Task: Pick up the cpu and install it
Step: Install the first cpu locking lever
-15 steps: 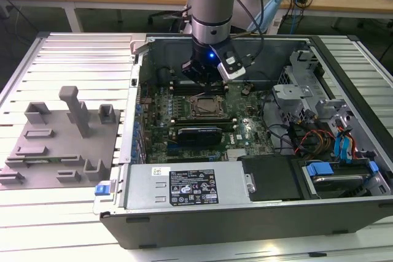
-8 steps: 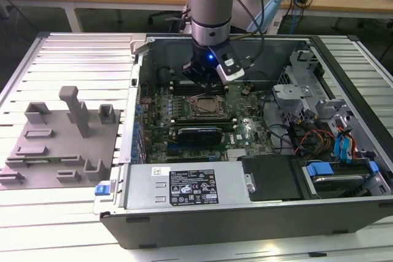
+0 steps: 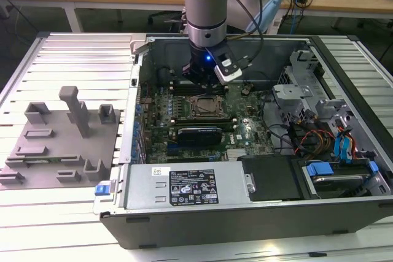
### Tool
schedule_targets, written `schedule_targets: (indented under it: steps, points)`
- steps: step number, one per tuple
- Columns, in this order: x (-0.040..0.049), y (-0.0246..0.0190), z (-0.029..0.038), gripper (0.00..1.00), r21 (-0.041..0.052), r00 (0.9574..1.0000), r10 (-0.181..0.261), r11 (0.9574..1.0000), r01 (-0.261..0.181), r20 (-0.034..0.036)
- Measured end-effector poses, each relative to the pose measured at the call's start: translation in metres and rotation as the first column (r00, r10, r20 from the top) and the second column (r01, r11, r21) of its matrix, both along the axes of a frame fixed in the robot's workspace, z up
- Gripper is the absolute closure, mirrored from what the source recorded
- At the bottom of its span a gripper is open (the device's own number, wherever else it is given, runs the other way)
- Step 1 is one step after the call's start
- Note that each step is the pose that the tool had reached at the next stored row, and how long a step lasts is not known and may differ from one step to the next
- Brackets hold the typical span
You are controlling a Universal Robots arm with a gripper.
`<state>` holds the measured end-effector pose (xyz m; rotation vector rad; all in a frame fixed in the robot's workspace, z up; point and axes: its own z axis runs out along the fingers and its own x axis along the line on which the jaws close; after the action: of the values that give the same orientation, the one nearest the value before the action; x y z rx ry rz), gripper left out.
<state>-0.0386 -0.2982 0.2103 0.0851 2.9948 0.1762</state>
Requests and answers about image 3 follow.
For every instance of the grey parts rack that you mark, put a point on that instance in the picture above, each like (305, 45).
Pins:
(61, 151)

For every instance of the blue case latch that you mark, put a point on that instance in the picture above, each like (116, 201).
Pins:
(102, 189)

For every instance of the silver CPU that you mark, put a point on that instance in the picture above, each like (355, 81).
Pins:
(208, 105)

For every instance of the green motherboard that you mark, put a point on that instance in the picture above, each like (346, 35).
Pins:
(261, 145)

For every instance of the silver chipset heatsink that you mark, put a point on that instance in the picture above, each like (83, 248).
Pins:
(236, 154)

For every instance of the round coin battery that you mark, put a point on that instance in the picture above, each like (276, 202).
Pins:
(245, 91)

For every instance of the black PC case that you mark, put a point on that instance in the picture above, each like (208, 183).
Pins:
(215, 228)

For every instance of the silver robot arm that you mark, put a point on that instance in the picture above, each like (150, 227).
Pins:
(205, 7)

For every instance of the CPU socket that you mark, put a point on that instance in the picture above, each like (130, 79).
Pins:
(191, 116)

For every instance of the grey power supply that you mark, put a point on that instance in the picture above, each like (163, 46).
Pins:
(144, 188)

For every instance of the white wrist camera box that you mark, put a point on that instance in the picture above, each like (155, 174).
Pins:
(230, 73)

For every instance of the black graphics card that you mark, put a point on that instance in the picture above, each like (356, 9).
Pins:
(199, 136)

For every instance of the black plastic drive cover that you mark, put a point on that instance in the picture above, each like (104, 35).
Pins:
(270, 179)

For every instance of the hard disk in blue carrier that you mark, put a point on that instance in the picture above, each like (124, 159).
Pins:
(337, 180)

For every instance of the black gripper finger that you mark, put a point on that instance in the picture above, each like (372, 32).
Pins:
(211, 89)

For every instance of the silver metal drive cage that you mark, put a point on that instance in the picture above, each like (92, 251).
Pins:
(291, 90)

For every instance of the black RAM slot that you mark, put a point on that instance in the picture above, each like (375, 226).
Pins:
(205, 123)
(176, 83)
(193, 90)
(202, 119)

